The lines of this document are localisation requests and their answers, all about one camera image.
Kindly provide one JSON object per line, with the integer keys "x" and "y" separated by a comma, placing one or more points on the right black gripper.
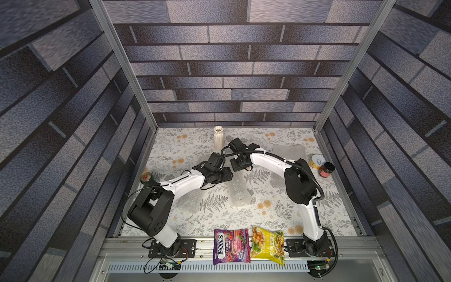
{"x": 239, "y": 164}

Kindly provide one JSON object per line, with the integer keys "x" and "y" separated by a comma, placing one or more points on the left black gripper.
{"x": 227, "y": 172}

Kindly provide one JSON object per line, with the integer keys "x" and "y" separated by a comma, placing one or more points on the white ribbed vase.
{"x": 218, "y": 138}

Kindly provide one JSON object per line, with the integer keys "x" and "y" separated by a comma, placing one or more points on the bubble wrap sheet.
{"x": 290, "y": 152}

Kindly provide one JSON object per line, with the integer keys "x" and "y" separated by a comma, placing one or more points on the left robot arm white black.
{"x": 151, "y": 207}

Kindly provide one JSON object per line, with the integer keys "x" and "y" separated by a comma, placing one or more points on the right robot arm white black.
{"x": 301, "y": 187}

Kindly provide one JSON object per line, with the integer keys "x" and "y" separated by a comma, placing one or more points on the purple Fox's candy bag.
{"x": 231, "y": 246}

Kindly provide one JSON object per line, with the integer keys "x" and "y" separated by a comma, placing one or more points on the small red jar black lid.
{"x": 327, "y": 169}

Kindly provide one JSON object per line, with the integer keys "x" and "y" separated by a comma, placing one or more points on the yellow snack bag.
{"x": 268, "y": 245}

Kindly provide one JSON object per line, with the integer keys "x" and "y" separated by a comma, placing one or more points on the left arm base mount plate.
{"x": 182, "y": 248}

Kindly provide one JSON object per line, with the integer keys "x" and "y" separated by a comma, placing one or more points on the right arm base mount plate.
{"x": 301, "y": 248}

